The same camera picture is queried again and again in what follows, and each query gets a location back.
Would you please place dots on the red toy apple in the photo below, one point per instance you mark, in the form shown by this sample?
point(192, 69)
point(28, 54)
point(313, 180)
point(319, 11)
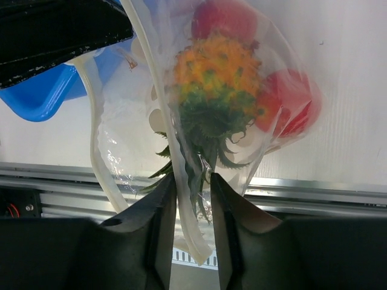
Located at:
point(290, 103)

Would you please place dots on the aluminium table edge rail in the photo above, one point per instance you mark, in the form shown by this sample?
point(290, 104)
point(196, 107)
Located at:
point(74, 192)

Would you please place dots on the dark red toy pomegranate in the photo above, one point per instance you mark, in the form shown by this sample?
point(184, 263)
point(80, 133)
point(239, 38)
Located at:
point(233, 19)

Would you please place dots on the orange toy pineapple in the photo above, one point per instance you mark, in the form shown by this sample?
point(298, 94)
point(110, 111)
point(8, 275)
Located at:
point(214, 95)

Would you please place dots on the blue plastic tray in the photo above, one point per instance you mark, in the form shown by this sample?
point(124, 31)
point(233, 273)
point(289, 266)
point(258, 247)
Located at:
point(39, 98)

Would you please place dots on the clear zip top bag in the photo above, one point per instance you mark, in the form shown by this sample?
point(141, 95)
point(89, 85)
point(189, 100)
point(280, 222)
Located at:
point(134, 129)

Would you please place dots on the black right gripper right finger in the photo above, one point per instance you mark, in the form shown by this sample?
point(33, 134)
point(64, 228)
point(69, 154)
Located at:
point(256, 250)

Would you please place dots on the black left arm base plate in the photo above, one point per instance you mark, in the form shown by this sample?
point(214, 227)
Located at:
point(20, 203)

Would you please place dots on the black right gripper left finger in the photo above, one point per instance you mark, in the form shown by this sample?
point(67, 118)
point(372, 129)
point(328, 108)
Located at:
point(131, 250)

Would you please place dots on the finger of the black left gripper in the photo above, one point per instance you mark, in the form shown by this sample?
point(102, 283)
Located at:
point(39, 35)

